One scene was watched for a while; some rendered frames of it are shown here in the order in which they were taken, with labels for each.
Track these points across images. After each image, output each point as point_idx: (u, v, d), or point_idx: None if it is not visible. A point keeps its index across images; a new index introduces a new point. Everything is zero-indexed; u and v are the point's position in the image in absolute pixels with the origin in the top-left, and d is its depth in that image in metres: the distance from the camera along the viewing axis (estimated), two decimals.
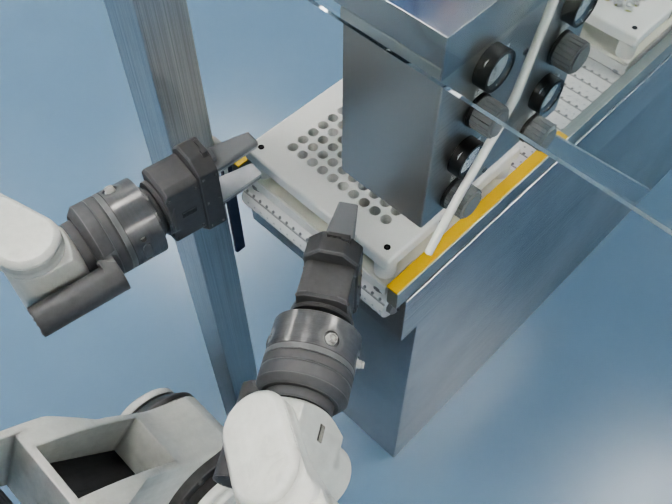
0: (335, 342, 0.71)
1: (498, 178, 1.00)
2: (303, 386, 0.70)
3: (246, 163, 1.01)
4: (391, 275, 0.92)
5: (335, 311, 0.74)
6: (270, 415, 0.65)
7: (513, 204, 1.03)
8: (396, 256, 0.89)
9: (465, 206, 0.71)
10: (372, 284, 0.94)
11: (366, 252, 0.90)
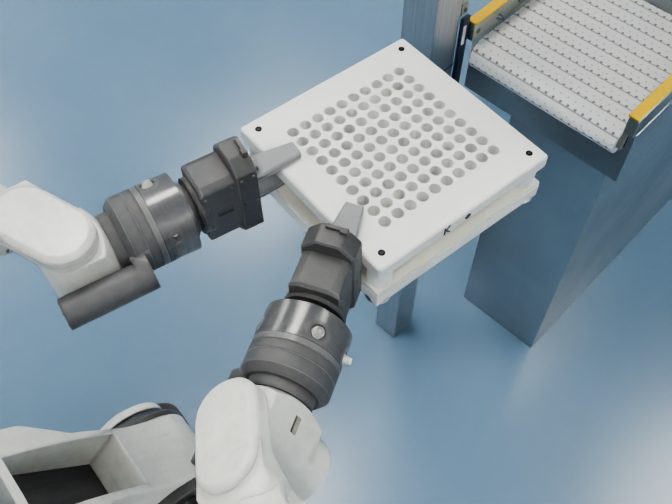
0: (321, 336, 0.70)
1: (520, 187, 0.89)
2: (281, 376, 0.69)
3: (480, 23, 1.15)
4: (385, 284, 0.82)
5: (326, 304, 0.73)
6: (239, 402, 0.65)
7: None
8: (390, 264, 0.78)
9: None
10: (364, 292, 0.84)
11: None
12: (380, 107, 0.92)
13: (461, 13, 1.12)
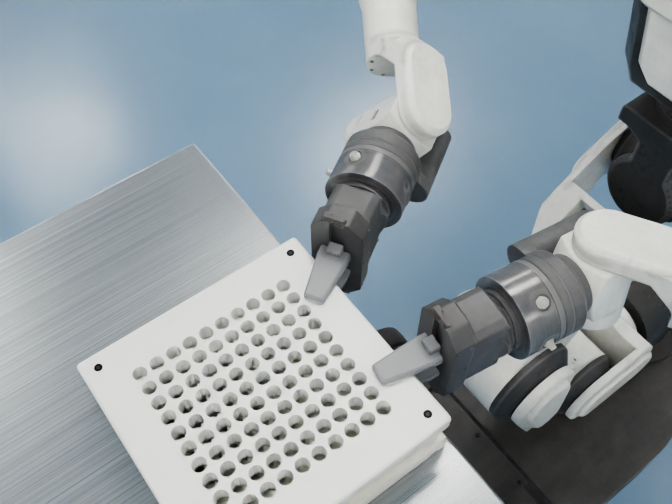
0: (352, 152, 0.82)
1: None
2: (387, 133, 0.85)
3: None
4: None
5: (346, 187, 0.81)
6: (419, 95, 0.85)
7: None
8: (282, 243, 0.80)
9: None
10: None
11: (313, 262, 0.80)
12: (267, 461, 0.68)
13: None
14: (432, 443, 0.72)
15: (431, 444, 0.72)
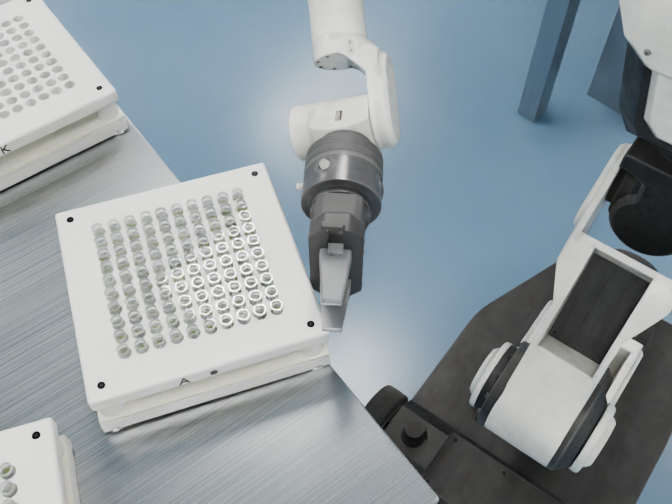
0: (320, 161, 0.84)
1: None
2: (362, 140, 0.87)
3: None
4: None
5: (326, 195, 0.82)
6: (390, 108, 0.89)
7: None
8: None
9: None
10: None
11: (47, 8, 1.10)
12: None
13: None
14: (111, 117, 1.02)
15: (111, 118, 1.02)
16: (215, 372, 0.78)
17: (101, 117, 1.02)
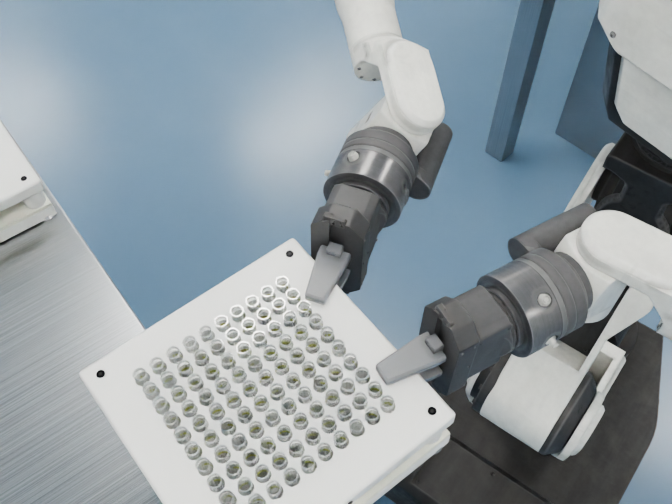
0: (350, 152, 0.83)
1: None
2: (379, 132, 0.85)
3: None
4: None
5: (345, 188, 0.81)
6: (407, 92, 0.85)
7: None
8: None
9: None
10: None
11: None
12: None
13: None
14: (38, 205, 1.02)
15: (38, 206, 1.02)
16: (350, 503, 0.66)
17: (27, 205, 1.02)
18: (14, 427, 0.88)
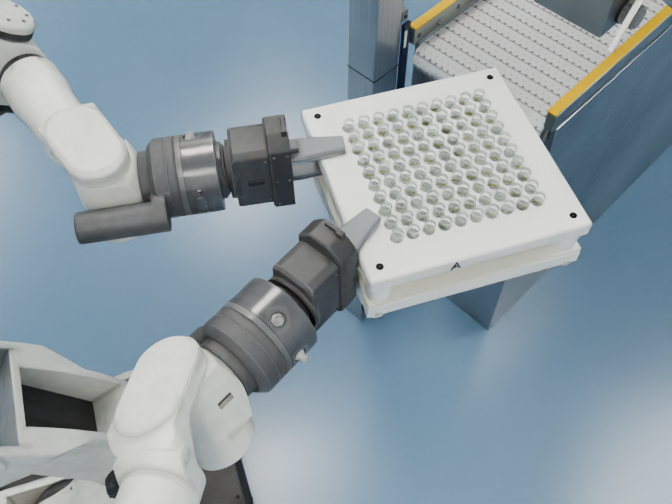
0: (279, 324, 0.71)
1: None
2: (230, 351, 0.70)
3: (420, 28, 1.27)
4: None
5: (300, 297, 0.74)
6: (178, 360, 0.67)
7: (632, 62, 1.29)
8: None
9: (636, 17, 0.97)
10: None
11: None
12: None
13: (402, 19, 1.24)
14: None
15: None
16: (398, 93, 0.93)
17: None
18: None
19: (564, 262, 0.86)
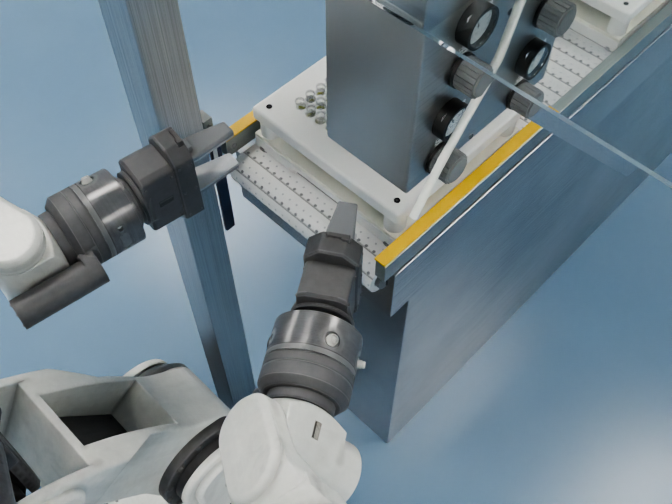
0: (336, 343, 0.71)
1: None
2: (295, 385, 0.70)
3: (234, 138, 1.01)
4: None
5: (336, 311, 0.74)
6: (255, 414, 0.66)
7: (503, 179, 1.02)
8: None
9: (450, 170, 0.70)
10: None
11: None
12: None
13: None
14: None
15: None
16: (319, 64, 1.04)
17: None
18: None
19: None
